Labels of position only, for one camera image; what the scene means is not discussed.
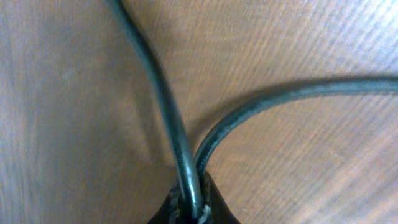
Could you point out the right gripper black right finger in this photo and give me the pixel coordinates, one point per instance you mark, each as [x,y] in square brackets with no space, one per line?
[216,210]

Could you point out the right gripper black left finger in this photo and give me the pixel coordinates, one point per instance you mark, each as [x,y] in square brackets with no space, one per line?
[169,212]

